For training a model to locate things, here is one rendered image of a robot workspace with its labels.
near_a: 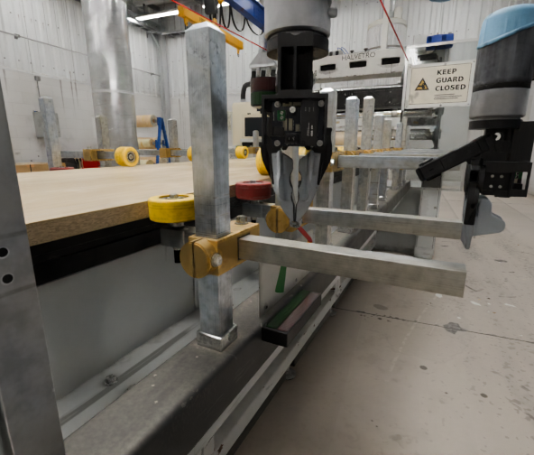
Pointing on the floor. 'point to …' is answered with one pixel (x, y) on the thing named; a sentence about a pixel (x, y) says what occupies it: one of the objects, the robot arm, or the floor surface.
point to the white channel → (385, 25)
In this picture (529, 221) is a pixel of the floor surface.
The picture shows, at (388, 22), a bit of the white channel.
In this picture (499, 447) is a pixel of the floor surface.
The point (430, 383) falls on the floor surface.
